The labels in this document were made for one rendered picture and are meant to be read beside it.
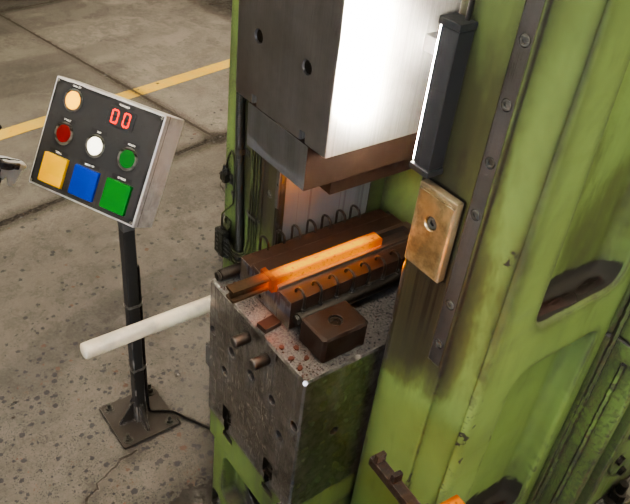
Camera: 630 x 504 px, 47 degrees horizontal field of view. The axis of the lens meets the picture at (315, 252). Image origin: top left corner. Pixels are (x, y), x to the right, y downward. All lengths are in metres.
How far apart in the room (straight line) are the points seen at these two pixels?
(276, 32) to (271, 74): 0.08
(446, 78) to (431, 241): 0.30
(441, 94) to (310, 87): 0.23
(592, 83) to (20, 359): 2.27
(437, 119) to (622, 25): 0.30
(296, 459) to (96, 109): 0.95
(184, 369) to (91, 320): 0.45
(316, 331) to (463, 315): 0.31
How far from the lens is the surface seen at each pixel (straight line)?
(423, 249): 1.31
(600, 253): 1.56
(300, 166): 1.33
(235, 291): 1.49
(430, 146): 1.21
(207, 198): 3.62
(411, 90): 1.34
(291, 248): 1.68
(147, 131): 1.76
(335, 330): 1.48
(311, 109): 1.27
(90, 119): 1.86
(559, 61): 1.08
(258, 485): 1.92
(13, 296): 3.12
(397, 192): 1.89
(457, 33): 1.13
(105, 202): 1.81
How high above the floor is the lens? 1.99
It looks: 37 degrees down
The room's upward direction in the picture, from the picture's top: 7 degrees clockwise
